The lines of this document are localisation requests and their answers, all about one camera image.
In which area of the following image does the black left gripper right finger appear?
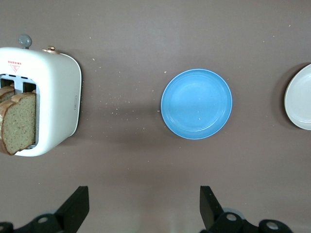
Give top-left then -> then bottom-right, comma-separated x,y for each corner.
200,185 -> 292,233

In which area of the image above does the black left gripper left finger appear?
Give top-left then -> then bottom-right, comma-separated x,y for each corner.
0,186 -> 90,233

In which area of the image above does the brown bread slice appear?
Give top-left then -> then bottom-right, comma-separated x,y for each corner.
0,84 -> 16,104
0,91 -> 37,156

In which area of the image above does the blue round plate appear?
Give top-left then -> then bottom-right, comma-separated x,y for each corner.
160,68 -> 233,140

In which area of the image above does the beige round plate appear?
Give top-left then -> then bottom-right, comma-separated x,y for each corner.
284,63 -> 311,131

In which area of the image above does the white two-slot toaster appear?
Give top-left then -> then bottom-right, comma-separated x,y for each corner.
0,33 -> 82,157

